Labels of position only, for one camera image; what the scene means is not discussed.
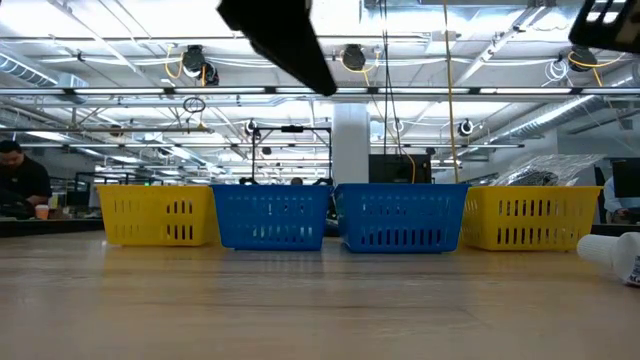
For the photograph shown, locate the black board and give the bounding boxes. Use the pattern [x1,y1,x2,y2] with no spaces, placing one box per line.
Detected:
[368,153,433,185]

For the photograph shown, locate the white structural column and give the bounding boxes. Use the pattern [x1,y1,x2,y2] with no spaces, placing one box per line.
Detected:
[331,102,372,186]

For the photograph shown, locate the person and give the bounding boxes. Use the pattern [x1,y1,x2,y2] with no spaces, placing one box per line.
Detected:
[0,139,54,221]
[602,174,640,225]

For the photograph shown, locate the black frame rig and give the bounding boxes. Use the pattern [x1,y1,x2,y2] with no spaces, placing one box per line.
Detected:
[251,124,335,187]

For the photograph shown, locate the silver ceiling duct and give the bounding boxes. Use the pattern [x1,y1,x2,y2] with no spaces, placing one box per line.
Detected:
[0,49,61,87]
[492,93,640,144]

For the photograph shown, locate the bagged black cables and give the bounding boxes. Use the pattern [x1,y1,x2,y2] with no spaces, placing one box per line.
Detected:
[492,153,607,189]

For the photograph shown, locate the small white toothpaste tube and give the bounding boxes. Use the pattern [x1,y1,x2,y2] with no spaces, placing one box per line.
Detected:
[576,231,640,288]

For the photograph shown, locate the yellow plastic basket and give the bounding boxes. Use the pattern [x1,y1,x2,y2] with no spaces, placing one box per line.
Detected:
[460,185,603,252]
[96,183,220,248]

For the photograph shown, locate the black table frame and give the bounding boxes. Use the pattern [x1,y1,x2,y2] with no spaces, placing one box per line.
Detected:
[0,217,640,238]

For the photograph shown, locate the long ceiling light bar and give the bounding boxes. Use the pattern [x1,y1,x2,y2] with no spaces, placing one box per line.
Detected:
[0,85,640,97]

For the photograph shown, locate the blue plastic basket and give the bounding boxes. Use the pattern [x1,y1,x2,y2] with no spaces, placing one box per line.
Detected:
[209,183,335,252]
[333,182,471,255]

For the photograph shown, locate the black monitor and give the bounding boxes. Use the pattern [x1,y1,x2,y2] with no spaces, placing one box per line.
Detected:
[610,157,640,200]

